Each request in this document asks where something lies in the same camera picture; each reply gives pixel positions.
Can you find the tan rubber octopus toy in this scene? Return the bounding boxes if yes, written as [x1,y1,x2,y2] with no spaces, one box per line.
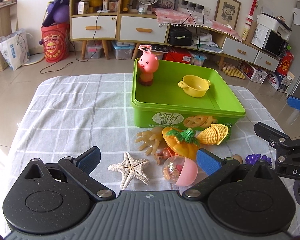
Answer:
[231,154,243,164]

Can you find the purple toy grapes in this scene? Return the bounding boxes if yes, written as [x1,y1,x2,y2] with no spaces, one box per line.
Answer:
[245,153,272,166]

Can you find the toy corn cob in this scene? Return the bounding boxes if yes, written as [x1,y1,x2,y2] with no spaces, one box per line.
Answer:
[197,124,231,145]

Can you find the pink capsule ball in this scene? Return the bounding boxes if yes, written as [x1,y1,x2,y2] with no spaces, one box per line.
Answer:
[162,155,198,187]

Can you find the orange toy pumpkin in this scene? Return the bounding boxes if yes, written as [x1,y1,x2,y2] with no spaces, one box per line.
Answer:
[162,127,200,160]

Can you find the beige starfish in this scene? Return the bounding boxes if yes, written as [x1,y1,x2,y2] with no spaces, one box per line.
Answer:
[108,152,149,190]

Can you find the yellow toy pot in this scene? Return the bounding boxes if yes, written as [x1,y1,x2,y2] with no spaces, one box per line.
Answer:
[178,75,211,98]

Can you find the pink pig toy figure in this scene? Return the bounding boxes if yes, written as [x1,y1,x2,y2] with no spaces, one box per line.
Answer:
[138,44,159,86]

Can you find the grey checked cloth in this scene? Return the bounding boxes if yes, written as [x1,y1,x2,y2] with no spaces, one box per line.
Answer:
[0,73,300,237]

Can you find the tan rubber hand toy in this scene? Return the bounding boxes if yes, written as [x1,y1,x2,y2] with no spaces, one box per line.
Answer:
[135,127,175,165]

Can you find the black microwave oven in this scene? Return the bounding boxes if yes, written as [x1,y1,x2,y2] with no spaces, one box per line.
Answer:
[251,24,288,58]

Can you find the yellow egg tray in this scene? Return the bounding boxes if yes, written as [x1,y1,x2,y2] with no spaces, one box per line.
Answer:
[221,63,245,80]

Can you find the green plastic storage box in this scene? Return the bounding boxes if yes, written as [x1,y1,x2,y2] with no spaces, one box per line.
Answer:
[131,60,245,131]

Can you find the red cardboard box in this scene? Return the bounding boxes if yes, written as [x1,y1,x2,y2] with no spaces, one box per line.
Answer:
[163,47,191,64]

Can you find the red gift bucket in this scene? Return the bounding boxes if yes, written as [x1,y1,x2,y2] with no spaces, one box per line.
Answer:
[40,23,69,63]

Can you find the black bag on shelf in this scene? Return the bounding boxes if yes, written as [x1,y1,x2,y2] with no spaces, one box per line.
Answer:
[168,26,192,46]

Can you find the white paper shopping bag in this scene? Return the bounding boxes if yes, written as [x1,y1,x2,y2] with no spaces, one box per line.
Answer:
[0,28,30,70]

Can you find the purple plush toy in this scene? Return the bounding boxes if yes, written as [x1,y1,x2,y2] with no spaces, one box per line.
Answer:
[42,0,70,27]

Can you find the wooden tv cabinet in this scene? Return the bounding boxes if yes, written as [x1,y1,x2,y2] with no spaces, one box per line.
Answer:
[69,0,279,72]

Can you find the pink table runner cloth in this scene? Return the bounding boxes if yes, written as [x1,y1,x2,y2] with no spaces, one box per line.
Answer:
[152,8,242,42]

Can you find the cartoon girl picture frame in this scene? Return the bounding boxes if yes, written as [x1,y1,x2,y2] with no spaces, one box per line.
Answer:
[214,0,241,29]

